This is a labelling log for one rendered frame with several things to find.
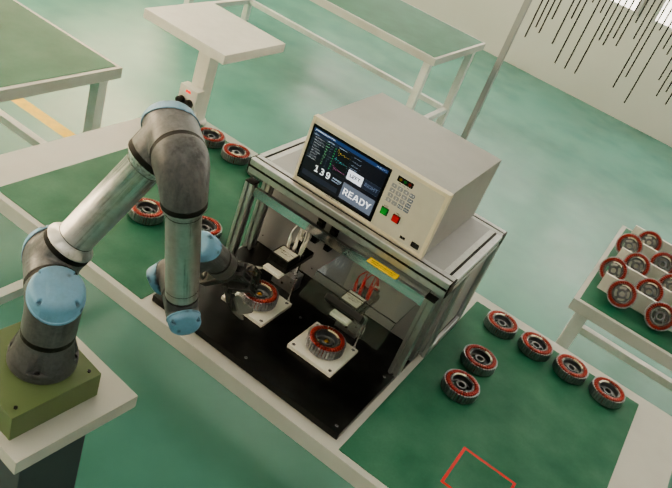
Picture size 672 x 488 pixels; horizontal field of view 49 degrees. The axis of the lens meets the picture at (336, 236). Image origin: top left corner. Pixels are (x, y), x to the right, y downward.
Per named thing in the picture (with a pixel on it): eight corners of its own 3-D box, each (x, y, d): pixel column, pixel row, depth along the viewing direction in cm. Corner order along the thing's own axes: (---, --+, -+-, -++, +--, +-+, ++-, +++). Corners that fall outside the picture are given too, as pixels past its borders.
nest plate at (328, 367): (329, 378, 200) (331, 375, 199) (286, 346, 204) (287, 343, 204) (357, 353, 211) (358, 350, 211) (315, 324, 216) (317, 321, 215)
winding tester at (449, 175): (420, 259, 196) (451, 196, 186) (292, 178, 210) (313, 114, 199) (474, 215, 228) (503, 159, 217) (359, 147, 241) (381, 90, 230)
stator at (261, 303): (260, 318, 208) (264, 308, 206) (230, 296, 212) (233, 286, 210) (283, 302, 217) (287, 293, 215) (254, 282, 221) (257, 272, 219)
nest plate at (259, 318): (260, 328, 207) (262, 324, 206) (220, 298, 212) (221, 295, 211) (291, 306, 219) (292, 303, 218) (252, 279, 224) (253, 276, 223)
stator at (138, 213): (161, 229, 232) (163, 220, 230) (125, 222, 230) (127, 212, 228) (165, 210, 241) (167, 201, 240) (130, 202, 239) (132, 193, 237)
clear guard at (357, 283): (376, 351, 178) (385, 332, 175) (298, 296, 185) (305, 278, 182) (432, 298, 204) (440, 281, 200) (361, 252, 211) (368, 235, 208)
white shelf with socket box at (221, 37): (195, 172, 267) (225, 55, 243) (122, 123, 278) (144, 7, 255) (253, 150, 295) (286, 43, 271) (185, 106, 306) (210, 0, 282)
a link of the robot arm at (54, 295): (19, 349, 154) (28, 303, 147) (18, 302, 163) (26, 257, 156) (80, 349, 160) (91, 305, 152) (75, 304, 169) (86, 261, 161)
